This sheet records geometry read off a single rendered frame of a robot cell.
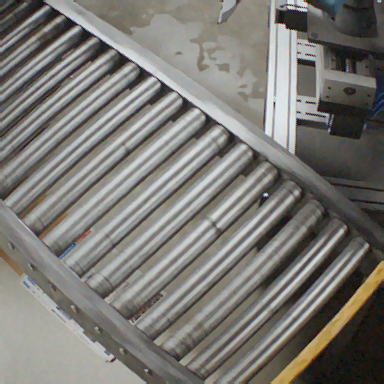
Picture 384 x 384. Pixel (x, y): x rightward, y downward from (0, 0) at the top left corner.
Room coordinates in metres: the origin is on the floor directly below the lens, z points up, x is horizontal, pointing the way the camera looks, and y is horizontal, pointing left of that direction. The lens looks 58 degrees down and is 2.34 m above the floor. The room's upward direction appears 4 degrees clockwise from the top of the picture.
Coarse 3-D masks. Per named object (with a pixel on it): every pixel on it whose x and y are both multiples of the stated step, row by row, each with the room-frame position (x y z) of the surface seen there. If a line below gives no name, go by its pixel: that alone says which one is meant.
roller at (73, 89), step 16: (96, 64) 1.28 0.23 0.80; (112, 64) 1.29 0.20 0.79; (80, 80) 1.23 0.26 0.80; (96, 80) 1.25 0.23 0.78; (64, 96) 1.19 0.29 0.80; (80, 96) 1.21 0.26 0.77; (32, 112) 1.14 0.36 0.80; (48, 112) 1.14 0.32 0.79; (16, 128) 1.09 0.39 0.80; (32, 128) 1.10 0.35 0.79; (0, 144) 1.05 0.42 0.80; (16, 144) 1.06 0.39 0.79; (0, 160) 1.02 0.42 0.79
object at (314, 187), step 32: (64, 0) 1.51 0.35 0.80; (64, 32) 1.45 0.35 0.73; (96, 32) 1.38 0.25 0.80; (160, 64) 1.28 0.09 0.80; (160, 96) 1.23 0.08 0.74; (192, 96) 1.19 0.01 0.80; (224, 128) 1.12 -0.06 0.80; (256, 128) 1.12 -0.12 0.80; (256, 160) 1.06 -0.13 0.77; (288, 160) 1.05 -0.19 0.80; (320, 192) 0.97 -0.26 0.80; (320, 224) 0.94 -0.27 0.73; (352, 224) 0.90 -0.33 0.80
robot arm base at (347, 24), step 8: (344, 8) 1.45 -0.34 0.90; (352, 8) 1.44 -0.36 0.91; (360, 8) 1.44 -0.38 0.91; (368, 8) 1.45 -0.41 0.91; (328, 16) 1.46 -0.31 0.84; (336, 16) 1.46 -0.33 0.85; (344, 16) 1.44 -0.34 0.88; (352, 16) 1.44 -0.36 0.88; (360, 16) 1.44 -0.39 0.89; (368, 16) 1.46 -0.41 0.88; (328, 24) 1.45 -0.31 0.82; (336, 24) 1.44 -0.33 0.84; (344, 24) 1.43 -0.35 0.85; (352, 24) 1.43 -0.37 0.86; (360, 24) 1.43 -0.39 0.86; (368, 24) 1.46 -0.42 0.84; (344, 32) 1.43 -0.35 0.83; (352, 32) 1.42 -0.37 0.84; (360, 32) 1.43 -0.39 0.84; (368, 32) 1.44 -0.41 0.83
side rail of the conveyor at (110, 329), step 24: (0, 216) 0.87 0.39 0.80; (0, 240) 0.85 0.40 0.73; (24, 240) 0.82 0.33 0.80; (24, 264) 0.79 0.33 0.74; (48, 264) 0.77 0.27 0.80; (48, 288) 0.75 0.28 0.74; (72, 288) 0.72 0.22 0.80; (72, 312) 0.70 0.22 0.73; (96, 312) 0.68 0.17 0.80; (96, 336) 0.66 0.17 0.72; (120, 336) 0.63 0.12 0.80; (144, 336) 0.64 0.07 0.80; (120, 360) 0.62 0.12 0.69; (144, 360) 0.58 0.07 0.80; (168, 360) 0.59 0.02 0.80
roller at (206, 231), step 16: (256, 176) 1.00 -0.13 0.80; (272, 176) 1.01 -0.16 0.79; (240, 192) 0.96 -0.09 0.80; (256, 192) 0.97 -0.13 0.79; (224, 208) 0.92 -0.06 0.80; (240, 208) 0.93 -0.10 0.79; (208, 224) 0.89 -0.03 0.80; (224, 224) 0.89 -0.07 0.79; (192, 240) 0.85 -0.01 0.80; (208, 240) 0.86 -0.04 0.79; (176, 256) 0.81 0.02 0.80; (192, 256) 0.82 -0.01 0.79; (144, 272) 0.78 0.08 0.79; (160, 272) 0.78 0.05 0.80; (176, 272) 0.79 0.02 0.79; (128, 288) 0.74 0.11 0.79; (144, 288) 0.74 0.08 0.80; (160, 288) 0.75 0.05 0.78; (112, 304) 0.70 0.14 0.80; (128, 304) 0.70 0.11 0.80; (144, 304) 0.72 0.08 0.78; (128, 320) 0.68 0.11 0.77
